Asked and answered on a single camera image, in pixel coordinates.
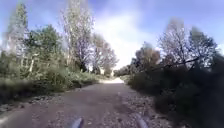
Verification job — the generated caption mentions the row of trees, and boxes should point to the row of trees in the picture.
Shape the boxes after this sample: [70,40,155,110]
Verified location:
[114,18,224,78]
[0,0,120,78]

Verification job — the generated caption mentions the dark green bushes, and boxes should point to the dark green bushes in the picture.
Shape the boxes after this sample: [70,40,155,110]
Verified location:
[120,54,224,128]

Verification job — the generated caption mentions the robot's own part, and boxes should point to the robot's own part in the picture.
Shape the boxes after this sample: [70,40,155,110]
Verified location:
[70,117,84,128]
[135,115,149,128]

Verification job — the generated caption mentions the brown dirt gravel path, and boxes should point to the brown dirt gravel path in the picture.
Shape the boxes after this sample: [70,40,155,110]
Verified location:
[0,77,188,128]

